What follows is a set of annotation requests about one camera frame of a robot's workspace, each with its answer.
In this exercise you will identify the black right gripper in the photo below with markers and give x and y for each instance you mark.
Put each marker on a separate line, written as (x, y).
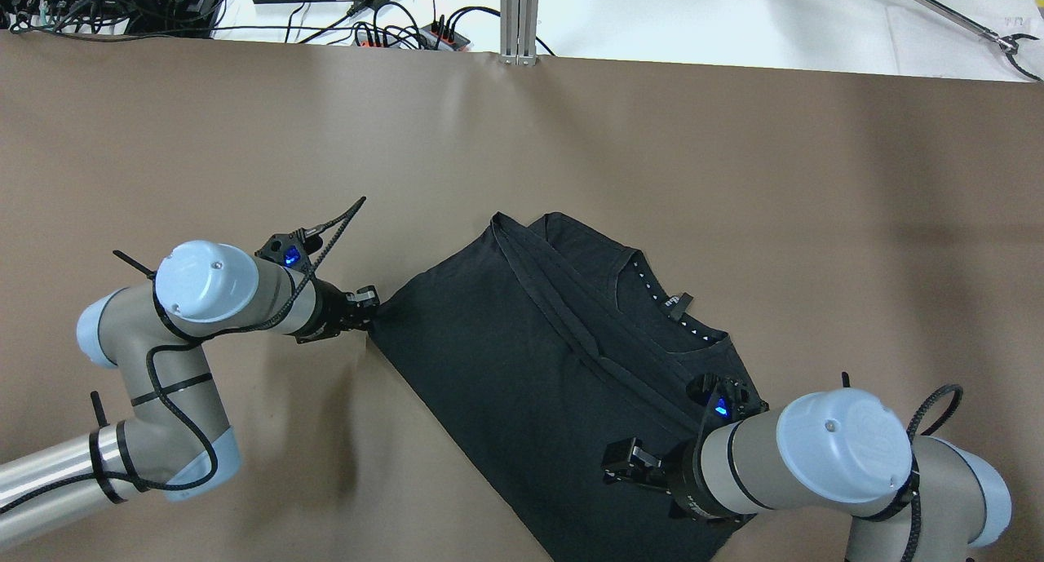
(682, 476)

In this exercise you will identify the black printed t-shirt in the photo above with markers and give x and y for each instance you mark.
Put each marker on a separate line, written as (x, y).
(538, 345)

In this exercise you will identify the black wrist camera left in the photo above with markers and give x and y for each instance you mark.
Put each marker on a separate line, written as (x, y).
(291, 250)

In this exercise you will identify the orange grey usb hub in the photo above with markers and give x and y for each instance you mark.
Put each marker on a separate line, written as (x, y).
(364, 34)
(439, 36)

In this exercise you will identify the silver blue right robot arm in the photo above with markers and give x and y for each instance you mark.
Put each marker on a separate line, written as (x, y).
(910, 495)

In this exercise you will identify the aluminium frame post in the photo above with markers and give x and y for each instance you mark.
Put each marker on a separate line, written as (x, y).
(518, 26)

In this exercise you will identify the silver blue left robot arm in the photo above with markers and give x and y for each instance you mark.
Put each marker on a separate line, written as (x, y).
(179, 441)

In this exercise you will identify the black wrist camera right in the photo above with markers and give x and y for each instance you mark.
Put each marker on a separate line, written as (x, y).
(729, 399)

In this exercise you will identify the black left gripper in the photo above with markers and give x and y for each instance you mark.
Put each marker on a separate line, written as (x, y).
(329, 312)

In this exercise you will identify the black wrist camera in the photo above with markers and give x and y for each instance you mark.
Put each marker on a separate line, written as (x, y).
(291, 250)
(729, 399)

